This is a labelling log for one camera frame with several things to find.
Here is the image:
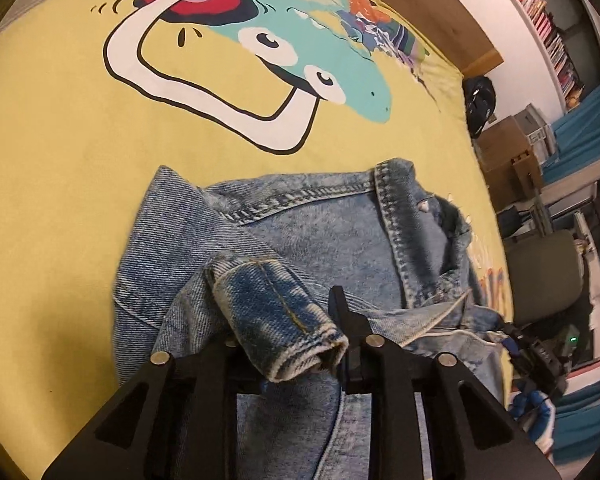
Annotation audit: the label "teal cloth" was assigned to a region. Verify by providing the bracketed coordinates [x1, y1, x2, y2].
[550, 390, 600, 467]

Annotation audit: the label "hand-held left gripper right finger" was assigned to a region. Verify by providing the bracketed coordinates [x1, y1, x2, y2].
[328, 285, 563, 480]

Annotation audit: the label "yellow printed blanket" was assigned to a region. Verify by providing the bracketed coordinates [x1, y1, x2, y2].
[0, 0, 512, 480]

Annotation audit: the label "black backpack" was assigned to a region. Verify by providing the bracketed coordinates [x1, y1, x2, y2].
[462, 75, 497, 140]

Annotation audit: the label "row of books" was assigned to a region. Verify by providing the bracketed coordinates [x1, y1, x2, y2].
[485, 0, 589, 111]

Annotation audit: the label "wooden headboard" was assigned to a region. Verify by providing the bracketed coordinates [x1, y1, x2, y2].
[320, 0, 505, 74]

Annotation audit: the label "teal curtain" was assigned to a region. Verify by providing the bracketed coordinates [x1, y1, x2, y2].
[542, 80, 600, 182]

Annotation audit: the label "blue and white cloth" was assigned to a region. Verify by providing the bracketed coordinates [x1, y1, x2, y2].
[509, 387, 557, 457]

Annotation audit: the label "grey chair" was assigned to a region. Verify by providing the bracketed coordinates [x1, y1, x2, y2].
[502, 230, 589, 357]

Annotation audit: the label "cardboard boxes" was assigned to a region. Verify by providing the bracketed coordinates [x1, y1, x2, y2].
[472, 115, 544, 211]

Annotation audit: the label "blue denim jacket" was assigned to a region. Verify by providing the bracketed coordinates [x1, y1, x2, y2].
[111, 157, 512, 480]

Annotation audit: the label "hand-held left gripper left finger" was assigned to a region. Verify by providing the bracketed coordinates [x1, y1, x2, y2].
[40, 337, 266, 480]

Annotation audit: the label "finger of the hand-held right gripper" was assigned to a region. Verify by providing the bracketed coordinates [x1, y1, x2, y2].
[497, 320, 529, 362]

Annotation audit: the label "white storage boxes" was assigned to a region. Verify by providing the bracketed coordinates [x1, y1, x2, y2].
[514, 104, 557, 161]

